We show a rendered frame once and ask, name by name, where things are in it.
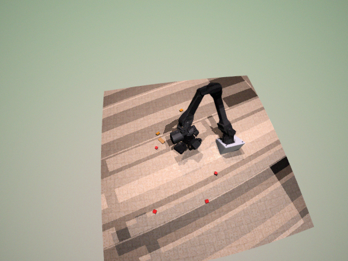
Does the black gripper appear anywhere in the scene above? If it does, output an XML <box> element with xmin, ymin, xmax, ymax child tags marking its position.
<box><xmin>174</xmin><ymin>130</ymin><xmax>199</xmax><ymax>154</ymax></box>

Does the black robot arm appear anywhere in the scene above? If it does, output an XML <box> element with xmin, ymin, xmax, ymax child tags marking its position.
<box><xmin>170</xmin><ymin>82</ymin><xmax>236</xmax><ymax>150</ymax></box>

